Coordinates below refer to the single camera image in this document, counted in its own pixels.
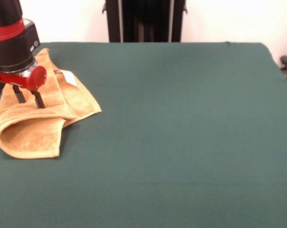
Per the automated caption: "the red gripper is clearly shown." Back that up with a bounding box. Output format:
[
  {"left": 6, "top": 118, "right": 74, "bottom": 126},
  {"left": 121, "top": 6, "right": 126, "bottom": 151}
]
[{"left": 0, "top": 65, "right": 48, "bottom": 109}]

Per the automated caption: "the yellow-orange terry towel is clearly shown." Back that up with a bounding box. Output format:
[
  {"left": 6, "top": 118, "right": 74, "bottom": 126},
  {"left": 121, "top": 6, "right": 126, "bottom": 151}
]
[{"left": 0, "top": 47, "right": 103, "bottom": 159}]

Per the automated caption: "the dark green table cloth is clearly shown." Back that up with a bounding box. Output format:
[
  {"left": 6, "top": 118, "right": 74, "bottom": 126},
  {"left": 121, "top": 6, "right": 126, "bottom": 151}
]
[{"left": 0, "top": 41, "right": 287, "bottom": 228}]

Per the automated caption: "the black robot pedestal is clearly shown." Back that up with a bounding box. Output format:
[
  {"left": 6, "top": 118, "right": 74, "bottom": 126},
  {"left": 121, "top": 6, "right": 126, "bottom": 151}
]
[{"left": 102, "top": 0, "right": 189, "bottom": 43}]

